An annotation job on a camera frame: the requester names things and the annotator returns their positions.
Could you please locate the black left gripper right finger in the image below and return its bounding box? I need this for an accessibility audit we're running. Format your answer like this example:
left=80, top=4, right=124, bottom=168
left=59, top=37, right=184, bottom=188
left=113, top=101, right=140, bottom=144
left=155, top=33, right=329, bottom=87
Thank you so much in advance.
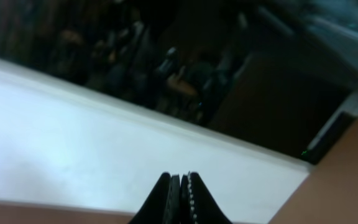
left=180, top=172, right=232, bottom=224

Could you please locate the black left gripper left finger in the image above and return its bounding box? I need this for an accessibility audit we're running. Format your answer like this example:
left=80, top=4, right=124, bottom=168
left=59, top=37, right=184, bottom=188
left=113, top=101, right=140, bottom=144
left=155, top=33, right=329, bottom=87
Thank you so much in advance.
left=128, top=172, right=180, bottom=224

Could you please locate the brown cardboard box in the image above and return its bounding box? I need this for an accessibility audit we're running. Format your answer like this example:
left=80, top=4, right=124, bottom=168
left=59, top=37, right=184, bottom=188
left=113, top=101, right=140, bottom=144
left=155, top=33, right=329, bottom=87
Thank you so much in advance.
left=271, top=120, right=358, bottom=224

